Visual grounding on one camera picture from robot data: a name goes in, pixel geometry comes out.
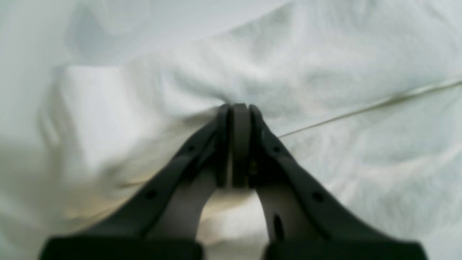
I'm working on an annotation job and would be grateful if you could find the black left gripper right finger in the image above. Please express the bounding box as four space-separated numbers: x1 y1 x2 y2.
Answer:
231 104 427 260

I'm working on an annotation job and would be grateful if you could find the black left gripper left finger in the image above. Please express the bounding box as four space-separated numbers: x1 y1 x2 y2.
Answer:
40 105 230 260

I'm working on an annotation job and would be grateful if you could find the white printed T-shirt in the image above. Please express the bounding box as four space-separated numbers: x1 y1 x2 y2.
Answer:
1 0 461 260

